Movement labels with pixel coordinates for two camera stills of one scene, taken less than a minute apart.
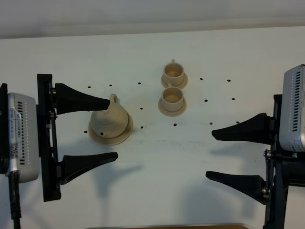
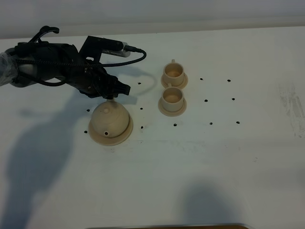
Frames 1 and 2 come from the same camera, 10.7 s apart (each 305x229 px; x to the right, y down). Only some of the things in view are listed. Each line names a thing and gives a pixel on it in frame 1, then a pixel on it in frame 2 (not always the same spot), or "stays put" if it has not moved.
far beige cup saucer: (181, 86) stays put
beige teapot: (111, 122) stays put
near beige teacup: (172, 98) stays put
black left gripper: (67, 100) to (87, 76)
